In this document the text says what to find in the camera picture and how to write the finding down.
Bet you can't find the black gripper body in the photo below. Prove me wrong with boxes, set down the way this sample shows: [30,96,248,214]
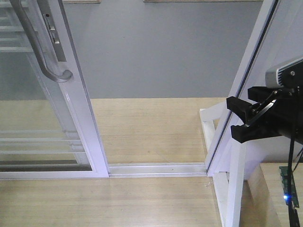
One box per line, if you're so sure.
[248,87,303,138]

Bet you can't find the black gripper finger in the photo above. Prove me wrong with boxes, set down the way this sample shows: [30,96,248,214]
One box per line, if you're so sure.
[231,119,284,143]
[226,87,284,125]

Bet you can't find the grey metal door handle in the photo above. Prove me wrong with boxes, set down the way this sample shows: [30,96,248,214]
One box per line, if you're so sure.
[10,0,73,83]

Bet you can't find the white-framed sliding glass door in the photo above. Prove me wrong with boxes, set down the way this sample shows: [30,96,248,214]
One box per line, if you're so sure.
[0,0,109,180]

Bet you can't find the aluminium floor door track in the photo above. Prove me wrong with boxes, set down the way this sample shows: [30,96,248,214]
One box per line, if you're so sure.
[109,162,207,178]

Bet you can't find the grey door lock plate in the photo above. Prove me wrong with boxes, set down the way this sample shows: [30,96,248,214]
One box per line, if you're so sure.
[37,0,66,62]

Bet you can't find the green circuit board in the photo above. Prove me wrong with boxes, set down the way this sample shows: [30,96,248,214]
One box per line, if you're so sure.
[278,166,300,210]

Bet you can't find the white diagonal support brace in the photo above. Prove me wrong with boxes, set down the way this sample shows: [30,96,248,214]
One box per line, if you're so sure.
[199,103,246,227]

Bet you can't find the light wooden box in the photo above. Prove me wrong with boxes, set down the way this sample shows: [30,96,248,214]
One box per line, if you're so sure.
[248,163,289,227]

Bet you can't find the light wooden base platform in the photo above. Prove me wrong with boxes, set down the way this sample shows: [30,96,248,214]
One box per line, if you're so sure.
[0,97,282,227]

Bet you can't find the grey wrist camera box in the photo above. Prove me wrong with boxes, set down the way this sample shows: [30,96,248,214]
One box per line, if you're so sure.
[265,56,303,88]

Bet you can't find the black cable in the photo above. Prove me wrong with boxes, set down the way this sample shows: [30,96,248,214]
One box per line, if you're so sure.
[286,122,303,227]

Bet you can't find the white door frame post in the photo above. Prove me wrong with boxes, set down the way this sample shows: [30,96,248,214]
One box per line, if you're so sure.
[200,0,281,177]

